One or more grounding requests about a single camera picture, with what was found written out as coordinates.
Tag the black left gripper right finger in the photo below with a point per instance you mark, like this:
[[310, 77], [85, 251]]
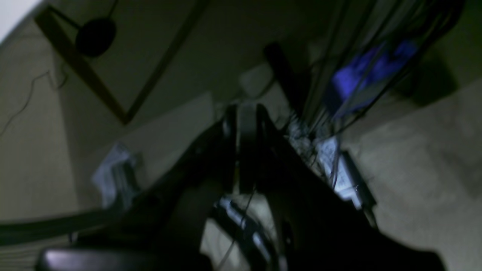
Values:
[[317, 230]]

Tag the blue plastic bin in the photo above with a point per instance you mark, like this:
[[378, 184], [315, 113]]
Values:
[[357, 84]]

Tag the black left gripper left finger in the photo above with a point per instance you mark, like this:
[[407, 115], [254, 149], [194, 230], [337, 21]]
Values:
[[162, 230]]

